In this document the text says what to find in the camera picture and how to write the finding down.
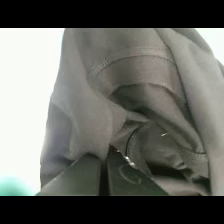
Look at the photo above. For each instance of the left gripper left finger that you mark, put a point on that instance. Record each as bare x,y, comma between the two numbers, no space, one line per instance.
80,178

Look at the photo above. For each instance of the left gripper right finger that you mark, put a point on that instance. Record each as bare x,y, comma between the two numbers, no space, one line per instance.
131,180

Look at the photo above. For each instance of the grey T-shirt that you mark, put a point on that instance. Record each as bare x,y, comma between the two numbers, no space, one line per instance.
140,86

